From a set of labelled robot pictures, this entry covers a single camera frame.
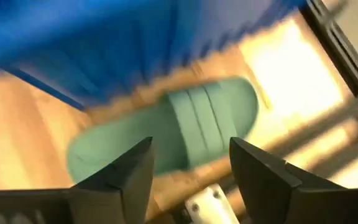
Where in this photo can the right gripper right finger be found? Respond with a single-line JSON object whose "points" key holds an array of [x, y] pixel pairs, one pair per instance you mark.
{"points": [[275, 196]]}

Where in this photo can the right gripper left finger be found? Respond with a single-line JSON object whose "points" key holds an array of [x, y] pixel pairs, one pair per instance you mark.
{"points": [[110, 193]]}

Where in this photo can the green foam slide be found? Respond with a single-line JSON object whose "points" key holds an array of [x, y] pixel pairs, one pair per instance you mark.
{"points": [[179, 124]]}

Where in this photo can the blue plastic bin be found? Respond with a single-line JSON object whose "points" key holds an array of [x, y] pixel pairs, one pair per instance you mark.
{"points": [[104, 46]]}

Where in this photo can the black aluminium frame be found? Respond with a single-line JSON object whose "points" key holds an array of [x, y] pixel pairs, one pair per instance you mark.
{"points": [[343, 53]]}

